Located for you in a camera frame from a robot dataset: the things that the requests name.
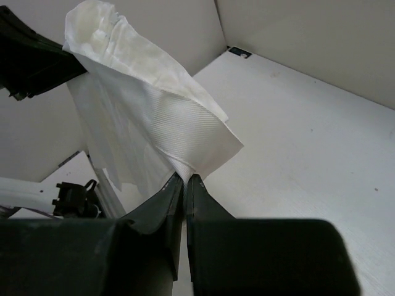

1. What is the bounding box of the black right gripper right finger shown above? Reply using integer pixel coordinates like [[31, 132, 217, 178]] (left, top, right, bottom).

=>
[[185, 175, 361, 295]]

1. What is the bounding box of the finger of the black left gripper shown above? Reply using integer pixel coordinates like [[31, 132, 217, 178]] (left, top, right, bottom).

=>
[[1, 6, 86, 101]]

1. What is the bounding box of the left corner label sticker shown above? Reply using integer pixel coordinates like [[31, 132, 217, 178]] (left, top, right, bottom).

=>
[[228, 46, 252, 59]]

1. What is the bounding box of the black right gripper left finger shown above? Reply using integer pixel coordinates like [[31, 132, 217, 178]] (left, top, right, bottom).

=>
[[1, 174, 183, 295]]

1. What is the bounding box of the white skirt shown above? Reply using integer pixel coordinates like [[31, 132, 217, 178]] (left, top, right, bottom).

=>
[[64, 1, 243, 198]]

